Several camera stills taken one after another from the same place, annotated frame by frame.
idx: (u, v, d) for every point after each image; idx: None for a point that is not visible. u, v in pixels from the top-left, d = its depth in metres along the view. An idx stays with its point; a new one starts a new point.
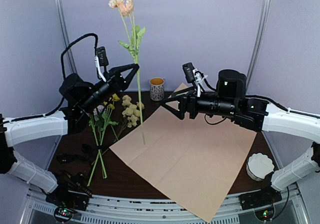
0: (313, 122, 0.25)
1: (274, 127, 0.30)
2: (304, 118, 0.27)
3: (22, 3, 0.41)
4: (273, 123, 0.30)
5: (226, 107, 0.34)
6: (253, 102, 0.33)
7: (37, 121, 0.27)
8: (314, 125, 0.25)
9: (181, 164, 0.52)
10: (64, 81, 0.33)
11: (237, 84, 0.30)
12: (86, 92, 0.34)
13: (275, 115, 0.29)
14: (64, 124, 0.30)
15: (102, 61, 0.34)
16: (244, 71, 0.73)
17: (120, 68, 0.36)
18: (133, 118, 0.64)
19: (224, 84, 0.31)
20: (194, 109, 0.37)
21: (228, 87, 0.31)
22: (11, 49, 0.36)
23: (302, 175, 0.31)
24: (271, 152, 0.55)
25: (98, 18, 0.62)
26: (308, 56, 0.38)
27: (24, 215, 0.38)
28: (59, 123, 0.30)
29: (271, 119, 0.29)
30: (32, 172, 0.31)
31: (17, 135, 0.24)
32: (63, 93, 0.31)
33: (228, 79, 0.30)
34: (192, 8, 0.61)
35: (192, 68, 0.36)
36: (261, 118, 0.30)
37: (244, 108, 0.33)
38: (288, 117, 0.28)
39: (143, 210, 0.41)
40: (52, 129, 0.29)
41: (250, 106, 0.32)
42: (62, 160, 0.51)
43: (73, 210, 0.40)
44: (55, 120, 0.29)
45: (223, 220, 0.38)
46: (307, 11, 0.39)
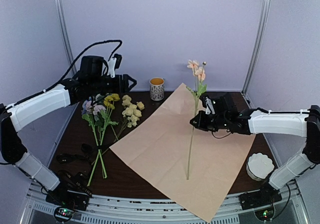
0: (291, 116, 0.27)
1: (259, 127, 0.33)
2: (284, 116, 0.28)
3: (22, 0, 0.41)
4: (257, 124, 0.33)
5: (220, 119, 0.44)
6: (244, 112, 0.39)
7: (41, 98, 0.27)
8: (291, 119, 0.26)
9: (182, 163, 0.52)
10: (87, 57, 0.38)
11: (222, 100, 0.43)
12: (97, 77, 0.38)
13: (257, 118, 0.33)
14: (65, 94, 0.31)
15: (117, 64, 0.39)
16: (244, 70, 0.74)
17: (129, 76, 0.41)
18: (133, 118, 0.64)
19: (214, 102, 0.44)
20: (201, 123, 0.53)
21: (217, 104, 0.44)
22: (12, 49, 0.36)
23: (297, 171, 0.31)
24: (271, 152, 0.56)
25: (98, 18, 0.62)
26: (308, 56, 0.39)
27: (24, 215, 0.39)
28: (62, 94, 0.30)
29: (253, 121, 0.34)
30: (38, 166, 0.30)
31: (23, 117, 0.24)
32: (87, 60, 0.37)
33: (215, 98, 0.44)
34: (192, 8, 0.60)
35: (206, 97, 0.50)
36: (245, 122, 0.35)
37: (234, 118, 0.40)
38: (270, 117, 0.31)
39: (143, 210, 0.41)
40: (57, 102, 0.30)
41: (239, 114, 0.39)
42: (62, 159, 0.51)
43: (73, 210, 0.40)
44: (56, 91, 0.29)
45: (222, 220, 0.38)
46: (307, 11, 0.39)
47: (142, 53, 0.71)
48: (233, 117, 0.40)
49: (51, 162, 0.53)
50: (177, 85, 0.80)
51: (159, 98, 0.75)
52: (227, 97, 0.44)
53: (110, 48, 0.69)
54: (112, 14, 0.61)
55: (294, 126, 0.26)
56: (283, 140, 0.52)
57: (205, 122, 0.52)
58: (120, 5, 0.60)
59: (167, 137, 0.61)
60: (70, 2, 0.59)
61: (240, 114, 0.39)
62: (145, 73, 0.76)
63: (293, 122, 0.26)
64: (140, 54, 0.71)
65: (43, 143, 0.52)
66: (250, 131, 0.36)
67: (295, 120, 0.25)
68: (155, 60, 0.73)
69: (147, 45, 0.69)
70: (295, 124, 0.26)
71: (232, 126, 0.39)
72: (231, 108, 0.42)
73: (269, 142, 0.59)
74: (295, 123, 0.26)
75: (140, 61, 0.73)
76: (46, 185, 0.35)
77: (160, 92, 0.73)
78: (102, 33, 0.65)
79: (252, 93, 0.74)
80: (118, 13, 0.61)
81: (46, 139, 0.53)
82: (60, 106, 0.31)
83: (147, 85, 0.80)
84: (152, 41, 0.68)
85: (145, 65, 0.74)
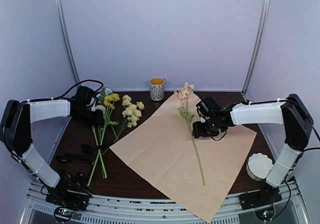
0: (268, 105, 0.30)
1: (241, 119, 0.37)
2: (262, 105, 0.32)
3: (22, 0, 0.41)
4: (238, 115, 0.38)
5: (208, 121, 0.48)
6: (228, 107, 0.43)
7: (50, 102, 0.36)
8: (269, 107, 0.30)
9: (181, 164, 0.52)
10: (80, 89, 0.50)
11: (204, 103, 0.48)
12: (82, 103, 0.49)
13: (238, 109, 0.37)
14: (66, 105, 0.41)
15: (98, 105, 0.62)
16: (243, 70, 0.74)
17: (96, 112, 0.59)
18: (133, 118, 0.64)
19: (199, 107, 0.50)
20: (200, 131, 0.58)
21: (202, 109, 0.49)
22: (12, 50, 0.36)
23: (287, 164, 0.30)
24: (271, 152, 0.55)
25: (98, 18, 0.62)
26: (308, 56, 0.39)
27: (24, 215, 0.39)
28: (64, 104, 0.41)
29: (236, 113, 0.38)
30: (41, 160, 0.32)
31: (35, 112, 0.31)
32: (82, 88, 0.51)
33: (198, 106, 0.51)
34: (192, 8, 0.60)
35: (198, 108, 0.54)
36: (228, 114, 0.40)
37: (217, 113, 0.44)
38: (249, 108, 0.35)
39: (143, 210, 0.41)
40: (59, 109, 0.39)
41: (222, 109, 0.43)
42: (61, 160, 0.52)
43: (73, 211, 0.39)
44: (61, 101, 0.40)
45: (223, 220, 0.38)
46: (308, 11, 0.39)
47: (142, 53, 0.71)
48: (217, 112, 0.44)
49: (51, 162, 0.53)
50: (177, 85, 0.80)
51: (159, 98, 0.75)
52: (209, 99, 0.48)
53: (110, 48, 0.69)
54: (112, 14, 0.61)
55: (273, 114, 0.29)
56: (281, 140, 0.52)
57: (202, 130, 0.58)
58: (120, 5, 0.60)
59: (166, 137, 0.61)
60: (69, 3, 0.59)
61: (223, 108, 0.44)
62: (145, 73, 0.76)
63: (271, 110, 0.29)
64: (140, 54, 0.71)
65: (43, 144, 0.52)
66: (233, 122, 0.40)
67: (273, 107, 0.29)
68: (155, 60, 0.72)
69: (147, 45, 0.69)
70: (272, 112, 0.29)
71: (217, 121, 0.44)
72: (214, 106, 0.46)
73: (269, 142, 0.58)
74: (272, 110, 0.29)
75: (140, 61, 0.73)
76: (48, 182, 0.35)
77: (160, 92, 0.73)
78: (102, 34, 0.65)
79: (252, 93, 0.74)
80: (117, 13, 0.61)
81: (45, 139, 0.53)
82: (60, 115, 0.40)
83: (147, 86, 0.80)
84: (151, 42, 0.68)
85: (145, 65, 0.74)
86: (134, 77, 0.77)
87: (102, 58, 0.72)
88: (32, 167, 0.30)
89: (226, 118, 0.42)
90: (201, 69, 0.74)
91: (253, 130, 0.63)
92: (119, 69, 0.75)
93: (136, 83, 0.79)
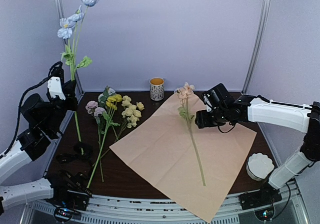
0: (293, 109, 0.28)
1: (258, 117, 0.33)
2: (285, 108, 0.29)
3: None
4: (256, 113, 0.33)
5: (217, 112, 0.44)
6: (242, 98, 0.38)
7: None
8: (293, 113, 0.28)
9: (182, 164, 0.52)
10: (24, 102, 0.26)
11: (215, 92, 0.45)
12: (48, 111, 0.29)
13: (258, 106, 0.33)
14: (24, 154, 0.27)
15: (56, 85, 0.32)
16: (243, 71, 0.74)
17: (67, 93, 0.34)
18: (133, 118, 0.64)
19: (208, 95, 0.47)
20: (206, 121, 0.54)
21: (211, 97, 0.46)
22: (12, 49, 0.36)
23: (295, 170, 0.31)
24: (271, 152, 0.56)
25: (98, 18, 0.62)
26: (308, 56, 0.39)
27: (24, 216, 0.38)
28: (23, 155, 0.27)
29: (253, 109, 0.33)
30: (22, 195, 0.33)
31: None
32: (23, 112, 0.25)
33: (207, 92, 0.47)
34: (192, 7, 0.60)
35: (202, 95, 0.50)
36: (245, 108, 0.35)
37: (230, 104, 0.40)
38: (271, 107, 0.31)
39: (143, 210, 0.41)
40: (19, 163, 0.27)
41: (237, 100, 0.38)
42: (61, 159, 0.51)
43: (73, 210, 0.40)
44: (13, 155, 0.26)
45: (223, 220, 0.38)
46: (307, 11, 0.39)
47: (142, 53, 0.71)
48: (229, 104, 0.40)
49: (51, 162, 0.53)
50: (177, 85, 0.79)
51: (159, 98, 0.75)
52: (220, 88, 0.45)
53: (111, 47, 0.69)
54: (112, 14, 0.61)
55: (297, 121, 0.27)
56: (282, 141, 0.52)
57: (208, 121, 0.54)
58: (120, 5, 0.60)
59: (167, 137, 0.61)
60: (69, 2, 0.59)
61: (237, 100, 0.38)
62: (145, 73, 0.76)
63: (294, 116, 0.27)
64: (140, 55, 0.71)
65: None
66: (248, 118, 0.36)
67: (298, 114, 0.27)
68: (155, 61, 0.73)
69: (147, 45, 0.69)
70: (297, 119, 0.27)
71: (229, 113, 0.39)
72: (226, 97, 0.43)
73: (269, 142, 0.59)
74: (298, 117, 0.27)
75: (140, 61, 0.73)
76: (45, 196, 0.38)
77: (160, 92, 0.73)
78: (102, 34, 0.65)
79: (252, 93, 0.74)
80: (117, 12, 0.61)
81: None
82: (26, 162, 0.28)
83: (147, 86, 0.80)
84: (152, 41, 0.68)
85: (145, 65, 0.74)
86: (134, 77, 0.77)
87: (103, 58, 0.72)
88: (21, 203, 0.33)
89: (241, 110, 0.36)
90: (201, 69, 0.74)
91: (253, 131, 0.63)
92: (119, 69, 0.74)
93: (136, 83, 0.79)
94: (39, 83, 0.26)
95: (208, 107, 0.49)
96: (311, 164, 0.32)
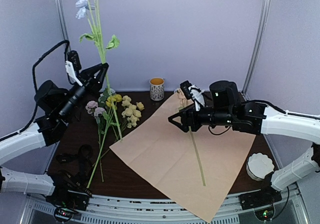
0: (310, 121, 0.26)
1: (272, 129, 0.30)
2: (302, 120, 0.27)
3: None
4: (271, 126, 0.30)
5: (222, 117, 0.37)
6: (251, 106, 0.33)
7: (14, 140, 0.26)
8: (311, 125, 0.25)
9: (182, 164, 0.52)
10: (37, 90, 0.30)
11: (228, 92, 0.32)
12: (61, 98, 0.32)
13: (272, 119, 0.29)
14: (40, 136, 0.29)
15: (76, 65, 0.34)
16: (243, 71, 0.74)
17: (89, 70, 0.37)
18: (133, 118, 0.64)
19: (216, 95, 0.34)
20: (195, 122, 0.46)
21: (219, 98, 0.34)
22: (12, 49, 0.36)
23: (301, 174, 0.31)
24: (272, 152, 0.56)
25: (98, 18, 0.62)
26: (308, 56, 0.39)
27: (24, 215, 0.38)
28: (37, 137, 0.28)
29: (268, 122, 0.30)
30: (24, 183, 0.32)
31: None
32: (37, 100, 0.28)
33: (219, 90, 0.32)
34: (192, 7, 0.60)
35: (187, 86, 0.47)
36: (259, 122, 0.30)
37: (241, 114, 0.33)
38: (285, 120, 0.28)
39: (143, 210, 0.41)
40: (28, 145, 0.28)
41: (248, 110, 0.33)
42: (61, 159, 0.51)
43: (73, 210, 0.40)
44: (29, 134, 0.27)
45: (222, 220, 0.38)
46: (308, 10, 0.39)
47: (142, 53, 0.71)
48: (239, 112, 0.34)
49: (51, 162, 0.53)
50: (177, 85, 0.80)
51: (159, 98, 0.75)
52: (234, 86, 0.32)
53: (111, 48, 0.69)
54: (112, 14, 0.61)
55: (315, 133, 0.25)
56: (283, 142, 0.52)
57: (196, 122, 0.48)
58: (120, 5, 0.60)
59: (167, 137, 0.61)
60: (69, 2, 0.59)
61: (247, 108, 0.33)
62: (145, 73, 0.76)
63: (312, 129, 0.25)
64: (140, 55, 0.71)
65: None
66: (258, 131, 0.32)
67: (317, 127, 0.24)
68: (156, 61, 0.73)
69: (147, 45, 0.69)
70: (315, 132, 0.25)
71: (240, 125, 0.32)
72: (237, 99, 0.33)
73: (270, 142, 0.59)
74: (316, 131, 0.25)
75: (140, 61, 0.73)
76: (43, 191, 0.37)
77: (160, 92, 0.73)
78: (102, 33, 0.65)
79: (252, 93, 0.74)
80: (117, 12, 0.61)
81: None
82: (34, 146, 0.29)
83: (147, 86, 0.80)
84: (152, 41, 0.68)
85: (145, 65, 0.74)
86: (134, 77, 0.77)
87: None
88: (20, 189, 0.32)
89: (253, 122, 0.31)
90: (200, 69, 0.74)
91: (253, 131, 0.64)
92: (119, 69, 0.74)
93: (136, 83, 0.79)
94: (40, 61, 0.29)
95: (197, 105, 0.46)
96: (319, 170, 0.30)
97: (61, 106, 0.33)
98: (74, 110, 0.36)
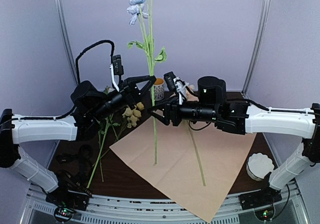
0: (295, 116, 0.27)
1: (257, 127, 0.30)
2: (287, 115, 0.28)
3: None
4: (256, 124, 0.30)
5: (208, 114, 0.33)
6: (234, 106, 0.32)
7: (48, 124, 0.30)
8: (297, 120, 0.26)
9: (181, 164, 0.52)
10: (77, 88, 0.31)
11: (215, 90, 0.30)
12: (97, 100, 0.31)
13: (257, 116, 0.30)
14: (72, 130, 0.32)
15: (117, 70, 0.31)
16: (244, 71, 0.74)
17: (135, 78, 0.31)
18: (133, 118, 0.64)
19: (204, 91, 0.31)
20: (177, 117, 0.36)
21: (207, 94, 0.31)
22: (12, 49, 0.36)
23: (297, 171, 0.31)
24: (271, 152, 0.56)
25: (98, 18, 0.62)
26: (308, 55, 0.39)
27: (25, 215, 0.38)
28: (68, 129, 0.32)
29: (253, 121, 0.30)
30: (34, 170, 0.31)
31: (26, 133, 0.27)
32: (74, 100, 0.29)
33: (207, 87, 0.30)
34: (192, 7, 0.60)
35: (172, 77, 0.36)
36: (242, 121, 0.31)
37: (225, 114, 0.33)
38: (270, 117, 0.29)
39: (143, 210, 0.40)
40: (58, 133, 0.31)
41: (231, 110, 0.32)
42: (61, 160, 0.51)
43: (73, 210, 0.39)
44: (64, 124, 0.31)
45: (223, 220, 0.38)
46: (308, 11, 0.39)
47: (142, 53, 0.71)
48: (224, 112, 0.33)
49: (51, 163, 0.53)
50: None
51: (159, 98, 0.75)
52: (222, 85, 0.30)
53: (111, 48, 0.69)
54: (112, 14, 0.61)
55: (301, 128, 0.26)
56: (283, 142, 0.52)
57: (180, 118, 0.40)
58: (120, 5, 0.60)
59: (167, 137, 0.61)
60: (69, 2, 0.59)
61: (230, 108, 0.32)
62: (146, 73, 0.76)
63: (298, 123, 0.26)
64: (140, 55, 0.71)
65: (43, 143, 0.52)
66: (243, 130, 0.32)
67: (302, 120, 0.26)
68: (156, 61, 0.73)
69: None
70: (301, 126, 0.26)
71: (224, 124, 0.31)
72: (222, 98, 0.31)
73: (269, 142, 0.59)
74: (302, 125, 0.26)
75: (140, 61, 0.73)
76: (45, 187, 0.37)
77: (160, 92, 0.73)
78: (102, 33, 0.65)
79: (252, 93, 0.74)
80: (117, 12, 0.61)
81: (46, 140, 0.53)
82: (63, 137, 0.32)
83: None
84: None
85: (145, 65, 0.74)
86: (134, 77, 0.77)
87: (103, 58, 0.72)
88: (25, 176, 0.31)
89: (236, 123, 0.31)
90: (201, 69, 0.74)
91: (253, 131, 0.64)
92: None
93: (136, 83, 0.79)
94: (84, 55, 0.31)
95: (181, 98, 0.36)
96: (312, 164, 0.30)
97: (97, 107, 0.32)
98: (108, 114, 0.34)
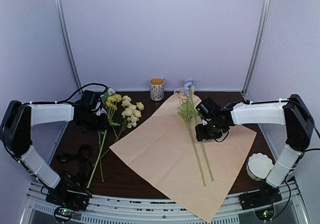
0: (270, 105, 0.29)
1: (242, 117, 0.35)
2: (264, 105, 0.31)
3: (22, 0, 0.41)
4: (239, 115, 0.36)
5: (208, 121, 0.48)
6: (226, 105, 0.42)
7: (54, 105, 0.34)
8: (271, 107, 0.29)
9: (182, 164, 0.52)
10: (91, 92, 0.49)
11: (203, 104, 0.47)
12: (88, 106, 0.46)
13: (240, 108, 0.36)
14: (71, 110, 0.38)
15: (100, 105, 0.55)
16: (244, 71, 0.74)
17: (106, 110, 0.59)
18: (133, 118, 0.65)
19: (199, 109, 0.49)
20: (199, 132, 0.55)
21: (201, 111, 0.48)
22: (12, 50, 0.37)
23: (288, 164, 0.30)
24: (271, 152, 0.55)
25: (98, 18, 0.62)
26: (308, 56, 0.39)
27: (24, 215, 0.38)
28: (69, 109, 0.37)
29: (236, 112, 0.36)
30: (40, 161, 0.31)
31: (39, 114, 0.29)
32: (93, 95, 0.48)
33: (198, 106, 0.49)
34: (191, 8, 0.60)
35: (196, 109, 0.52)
36: (228, 113, 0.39)
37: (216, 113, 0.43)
38: (249, 107, 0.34)
39: (143, 210, 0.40)
40: (61, 114, 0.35)
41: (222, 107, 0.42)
42: (61, 159, 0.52)
43: (73, 210, 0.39)
44: (65, 106, 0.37)
45: (223, 220, 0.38)
46: (307, 11, 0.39)
47: (143, 53, 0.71)
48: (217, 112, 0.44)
49: (51, 162, 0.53)
50: (177, 85, 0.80)
51: (159, 98, 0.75)
52: (208, 100, 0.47)
53: (108, 42, 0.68)
54: (112, 14, 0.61)
55: (274, 114, 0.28)
56: (282, 141, 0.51)
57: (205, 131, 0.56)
58: (120, 5, 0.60)
59: (167, 137, 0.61)
60: (69, 3, 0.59)
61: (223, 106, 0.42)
62: (145, 73, 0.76)
63: (272, 110, 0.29)
64: (140, 55, 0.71)
65: (43, 143, 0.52)
66: (234, 123, 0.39)
67: (273, 107, 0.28)
68: (156, 61, 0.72)
69: (147, 45, 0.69)
70: (275, 112, 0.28)
71: (217, 120, 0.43)
72: (214, 106, 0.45)
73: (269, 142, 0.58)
74: (273, 111, 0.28)
75: (140, 61, 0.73)
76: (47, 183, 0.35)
77: (160, 92, 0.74)
78: (102, 34, 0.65)
79: (252, 94, 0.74)
80: (117, 13, 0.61)
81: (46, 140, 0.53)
82: (63, 119, 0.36)
83: (147, 86, 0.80)
84: (151, 41, 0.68)
85: (145, 65, 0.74)
86: (134, 77, 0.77)
87: (103, 58, 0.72)
88: (31, 168, 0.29)
89: (225, 116, 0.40)
90: (201, 69, 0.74)
91: (253, 130, 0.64)
92: (119, 69, 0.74)
93: (135, 83, 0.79)
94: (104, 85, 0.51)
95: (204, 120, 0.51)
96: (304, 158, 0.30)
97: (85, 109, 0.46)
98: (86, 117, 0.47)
